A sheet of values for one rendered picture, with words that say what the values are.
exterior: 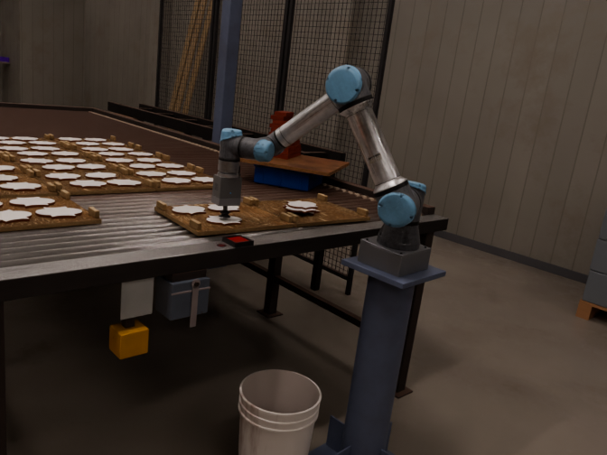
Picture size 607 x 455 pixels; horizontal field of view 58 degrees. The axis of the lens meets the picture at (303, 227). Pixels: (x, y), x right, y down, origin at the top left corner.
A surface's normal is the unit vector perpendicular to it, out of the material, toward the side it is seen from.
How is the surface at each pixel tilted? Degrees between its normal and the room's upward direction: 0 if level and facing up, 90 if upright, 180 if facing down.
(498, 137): 90
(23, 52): 90
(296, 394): 87
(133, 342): 90
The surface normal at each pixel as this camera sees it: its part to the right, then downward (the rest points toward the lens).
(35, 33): 0.70, 0.26
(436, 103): -0.70, 0.10
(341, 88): -0.40, 0.11
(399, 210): -0.29, 0.35
